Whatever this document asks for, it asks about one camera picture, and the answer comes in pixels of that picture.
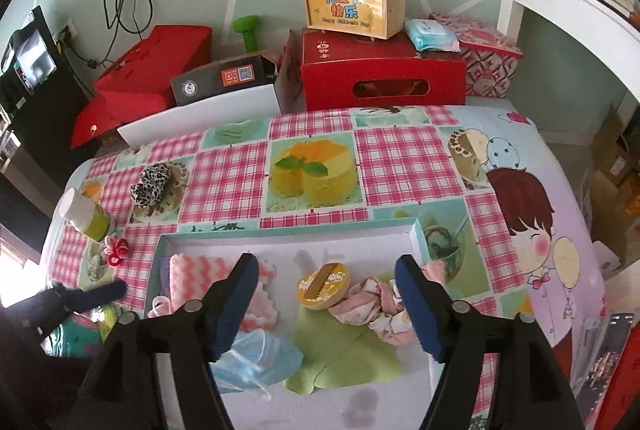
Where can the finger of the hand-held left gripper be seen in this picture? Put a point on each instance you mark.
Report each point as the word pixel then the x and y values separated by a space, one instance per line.
pixel 102 295

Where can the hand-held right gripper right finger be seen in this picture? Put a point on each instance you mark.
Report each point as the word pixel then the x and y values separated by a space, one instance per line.
pixel 420 305

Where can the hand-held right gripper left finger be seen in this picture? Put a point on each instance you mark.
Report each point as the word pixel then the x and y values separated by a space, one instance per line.
pixel 235 305

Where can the pink and red pipe-cleaner flower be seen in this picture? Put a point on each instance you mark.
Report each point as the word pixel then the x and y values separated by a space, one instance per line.
pixel 116 250

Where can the pink zigzag cloth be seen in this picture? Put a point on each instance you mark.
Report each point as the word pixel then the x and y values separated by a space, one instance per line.
pixel 195 280

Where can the blue face mask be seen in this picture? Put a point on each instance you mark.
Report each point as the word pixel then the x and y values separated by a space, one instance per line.
pixel 265 355

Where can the white tray with teal rim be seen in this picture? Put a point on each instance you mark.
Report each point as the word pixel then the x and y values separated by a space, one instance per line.
pixel 280 260

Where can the pink floral scrunchie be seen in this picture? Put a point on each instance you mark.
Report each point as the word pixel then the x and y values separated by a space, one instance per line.
pixel 355 305

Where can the green cloth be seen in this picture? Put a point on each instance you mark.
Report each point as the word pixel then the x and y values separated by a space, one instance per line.
pixel 340 355

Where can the leopard print scrunchie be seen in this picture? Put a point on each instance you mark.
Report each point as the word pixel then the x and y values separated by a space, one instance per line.
pixel 150 185

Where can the white floral scrunchie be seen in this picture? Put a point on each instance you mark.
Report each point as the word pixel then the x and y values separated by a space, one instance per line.
pixel 395 325

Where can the pink fluffy cloth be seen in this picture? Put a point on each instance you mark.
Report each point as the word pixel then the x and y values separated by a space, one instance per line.
pixel 436 271

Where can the teal tin box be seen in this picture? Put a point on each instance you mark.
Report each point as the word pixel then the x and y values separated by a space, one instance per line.
pixel 80 335

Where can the purple cloth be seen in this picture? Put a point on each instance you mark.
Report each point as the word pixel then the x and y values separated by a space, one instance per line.
pixel 165 275

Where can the white pill bottle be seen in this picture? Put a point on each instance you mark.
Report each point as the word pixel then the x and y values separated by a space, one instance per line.
pixel 87 215

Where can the round yellow tin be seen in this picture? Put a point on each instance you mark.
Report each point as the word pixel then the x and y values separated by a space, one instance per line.
pixel 322 287

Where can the printed checkered tablecloth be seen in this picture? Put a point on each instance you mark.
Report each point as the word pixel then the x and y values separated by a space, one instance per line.
pixel 400 169

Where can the black cabinet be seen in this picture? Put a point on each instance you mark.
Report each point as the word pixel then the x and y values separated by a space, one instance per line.
pixel 50 119

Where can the smartphone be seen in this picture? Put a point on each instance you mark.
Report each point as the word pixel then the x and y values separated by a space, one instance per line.
pixel 605 355

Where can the white board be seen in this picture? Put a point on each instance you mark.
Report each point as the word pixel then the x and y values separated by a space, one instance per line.
pixel 200 114

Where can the dark box with orange label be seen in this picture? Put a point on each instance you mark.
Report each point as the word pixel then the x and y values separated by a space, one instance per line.
pixel 210 82

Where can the dark red paper bag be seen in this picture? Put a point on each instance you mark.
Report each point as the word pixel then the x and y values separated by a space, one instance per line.
pixel 287 79

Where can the red gift bag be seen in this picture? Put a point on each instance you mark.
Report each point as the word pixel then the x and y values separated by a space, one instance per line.
pixel 150 64

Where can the cardboard boxes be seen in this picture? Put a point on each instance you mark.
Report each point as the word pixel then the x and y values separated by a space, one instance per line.
pixel 615 169

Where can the red gift box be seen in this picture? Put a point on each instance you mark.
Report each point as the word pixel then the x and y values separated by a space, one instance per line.
pixel 380 64

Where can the black printer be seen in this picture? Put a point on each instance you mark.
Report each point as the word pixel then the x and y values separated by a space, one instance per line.
pixel 35 59

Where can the red patterned storage box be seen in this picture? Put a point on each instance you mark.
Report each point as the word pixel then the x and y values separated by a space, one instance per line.
pixel 487 64

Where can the blue wet wipes pack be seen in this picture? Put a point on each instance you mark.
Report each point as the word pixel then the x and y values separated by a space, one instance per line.
pixel 430 34

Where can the green dumbbell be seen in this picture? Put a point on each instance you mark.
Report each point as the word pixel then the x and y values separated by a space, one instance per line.
pixel 247 27

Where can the wall power socket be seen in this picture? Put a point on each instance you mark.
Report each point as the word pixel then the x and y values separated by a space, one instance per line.
pixel 69 33

